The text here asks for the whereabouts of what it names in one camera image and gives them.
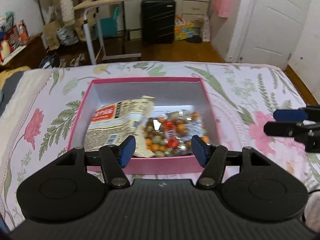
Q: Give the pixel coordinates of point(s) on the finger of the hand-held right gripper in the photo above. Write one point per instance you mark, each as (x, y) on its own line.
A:
(290, 115)
(282, 128)

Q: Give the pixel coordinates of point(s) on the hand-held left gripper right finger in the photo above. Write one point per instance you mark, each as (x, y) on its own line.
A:
(200, 151)

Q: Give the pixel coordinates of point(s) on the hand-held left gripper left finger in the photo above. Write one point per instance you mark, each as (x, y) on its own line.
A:
(127, 151)

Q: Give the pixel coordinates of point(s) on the large beige snack bag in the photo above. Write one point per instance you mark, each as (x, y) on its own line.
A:
(112, 130)

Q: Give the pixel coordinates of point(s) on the red label coated peanuts bag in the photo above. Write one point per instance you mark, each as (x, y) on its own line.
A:
(172, 130)

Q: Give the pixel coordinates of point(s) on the pink cardboard box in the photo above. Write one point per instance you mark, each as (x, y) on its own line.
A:
(160, 166)

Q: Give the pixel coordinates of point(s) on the person's right forearm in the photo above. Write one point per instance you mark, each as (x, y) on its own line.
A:
(313, 210)

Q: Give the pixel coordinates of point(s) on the floral bed sheet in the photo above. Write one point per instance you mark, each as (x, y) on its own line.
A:
(250, 92)

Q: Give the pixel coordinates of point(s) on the white door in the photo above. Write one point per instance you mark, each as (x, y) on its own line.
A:
(275, 22)

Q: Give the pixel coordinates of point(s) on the black round base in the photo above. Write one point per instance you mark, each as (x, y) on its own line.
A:
(195, 39)

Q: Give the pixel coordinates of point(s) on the white plastic bag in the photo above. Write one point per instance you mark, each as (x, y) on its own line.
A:
(206, 30)

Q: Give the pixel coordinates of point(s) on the colourful cardboard box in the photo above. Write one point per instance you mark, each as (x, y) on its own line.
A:
(184, 31)

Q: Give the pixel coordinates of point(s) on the teal bag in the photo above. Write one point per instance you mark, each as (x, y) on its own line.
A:
(110, 25)

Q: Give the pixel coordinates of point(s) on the grey printed bag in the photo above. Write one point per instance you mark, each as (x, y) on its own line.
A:
(67, 36)

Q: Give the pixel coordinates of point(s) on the pink hanging bag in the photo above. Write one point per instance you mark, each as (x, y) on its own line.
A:
(221, 2)

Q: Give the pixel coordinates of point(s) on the black suitcase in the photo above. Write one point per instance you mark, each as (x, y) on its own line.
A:
(157, 21)

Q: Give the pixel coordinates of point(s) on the grey blanket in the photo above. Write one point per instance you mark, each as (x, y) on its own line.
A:
(10, 85)

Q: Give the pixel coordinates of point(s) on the brown paper bag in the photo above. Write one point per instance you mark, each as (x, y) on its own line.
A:
(51, 35)

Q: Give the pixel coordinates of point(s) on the dark wooden nightstand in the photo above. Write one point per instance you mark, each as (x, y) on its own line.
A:
(27, 52)

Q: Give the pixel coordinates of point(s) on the wooden folding table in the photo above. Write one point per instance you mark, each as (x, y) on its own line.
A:
(117, 0)

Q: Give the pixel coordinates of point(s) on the cream lace cloth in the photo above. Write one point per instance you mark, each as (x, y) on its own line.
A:
(70, 2)

